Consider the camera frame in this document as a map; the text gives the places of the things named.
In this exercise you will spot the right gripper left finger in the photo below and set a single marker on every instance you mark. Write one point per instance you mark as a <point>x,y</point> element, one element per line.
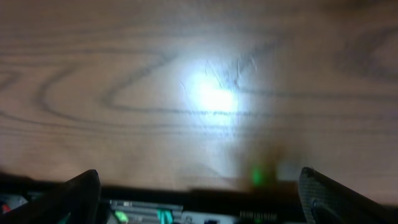
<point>77,199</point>

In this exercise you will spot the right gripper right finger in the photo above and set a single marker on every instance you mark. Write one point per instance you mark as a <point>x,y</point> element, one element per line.
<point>326,201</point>

